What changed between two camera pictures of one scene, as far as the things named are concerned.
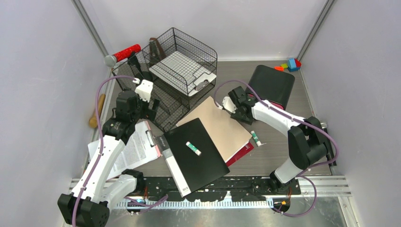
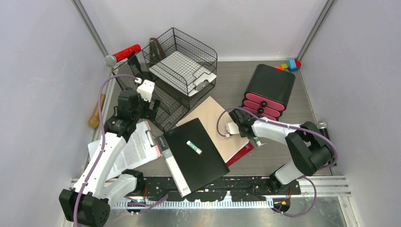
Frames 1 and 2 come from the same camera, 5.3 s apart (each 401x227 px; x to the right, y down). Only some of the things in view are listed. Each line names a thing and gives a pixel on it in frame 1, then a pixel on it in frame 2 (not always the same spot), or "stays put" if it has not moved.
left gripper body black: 146,113 stays put
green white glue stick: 193,148 stays put
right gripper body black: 237,116 → 241,133
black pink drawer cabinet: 274,86 stays put
